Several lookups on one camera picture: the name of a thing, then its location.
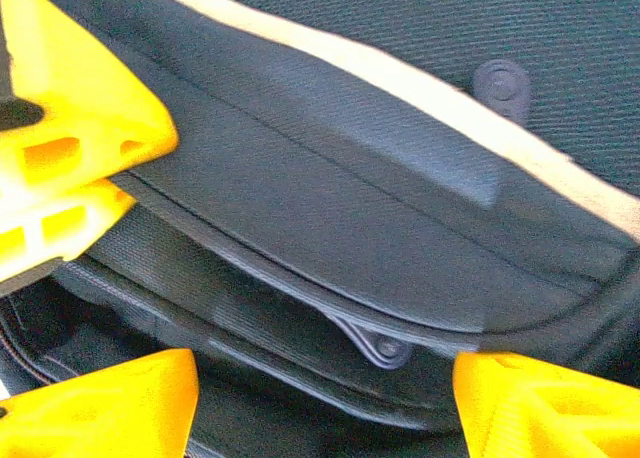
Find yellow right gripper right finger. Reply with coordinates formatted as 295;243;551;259
452;350;640;458

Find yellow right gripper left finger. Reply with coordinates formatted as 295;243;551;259
0;347;201;458

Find navy blue backpack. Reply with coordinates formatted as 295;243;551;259
0;0;640;458

